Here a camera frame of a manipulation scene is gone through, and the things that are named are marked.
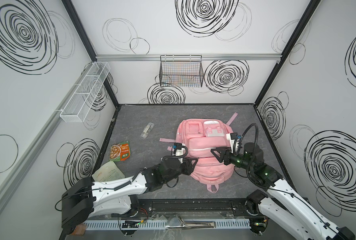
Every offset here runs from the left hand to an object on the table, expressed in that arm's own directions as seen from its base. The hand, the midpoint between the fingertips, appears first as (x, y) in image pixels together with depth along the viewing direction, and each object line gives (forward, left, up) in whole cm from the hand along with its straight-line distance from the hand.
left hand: (197, 161), depth 72 cm
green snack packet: (+10, +47, -15) cm, 50 cm away
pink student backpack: (+19, -3, -8) cm, 21 cm away
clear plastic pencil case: (+27, +33, -15) cm, 45 cm away
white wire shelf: (+19, +60, +17) cm, 65 cm away
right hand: (+3, -7, +3) cm, 8 cm away
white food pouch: (-2, +50, -15) cm, 52 cm away
